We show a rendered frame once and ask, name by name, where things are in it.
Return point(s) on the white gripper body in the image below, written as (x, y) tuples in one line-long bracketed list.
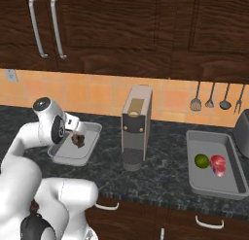
[(79, 126)]

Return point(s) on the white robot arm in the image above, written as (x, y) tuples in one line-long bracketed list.
[(19, 172)]

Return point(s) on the grey tupperware tray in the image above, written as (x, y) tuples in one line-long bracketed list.
[(87, 143), (210, 185)]

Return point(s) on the green lime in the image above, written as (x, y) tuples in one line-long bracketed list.
[(201, 161)]

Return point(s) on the grey coffee machine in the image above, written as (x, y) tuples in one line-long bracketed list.
[(136, 133)]

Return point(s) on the dark wood drawer front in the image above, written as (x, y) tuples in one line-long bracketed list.
[(207, 229), (136, 218)]

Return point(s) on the dark wood cupboard door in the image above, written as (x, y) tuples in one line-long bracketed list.
[(214, 33), (113, 30), (16, 30)]

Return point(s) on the dark slotted spatula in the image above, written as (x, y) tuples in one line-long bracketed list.
[(195, 104)]

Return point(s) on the dark hanging skimmer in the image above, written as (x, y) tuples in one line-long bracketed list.
[(210, 103)]

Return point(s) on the dark hanging ladle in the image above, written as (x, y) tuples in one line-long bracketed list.
[(225, 104)]

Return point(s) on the dark grey toaster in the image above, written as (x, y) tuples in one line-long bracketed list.
[(242, 135)]

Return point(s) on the dark hanging meat fork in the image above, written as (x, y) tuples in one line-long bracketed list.
[(239, 103)]

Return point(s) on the grey wall outlet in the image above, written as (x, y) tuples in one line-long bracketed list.
[(11, 75)]

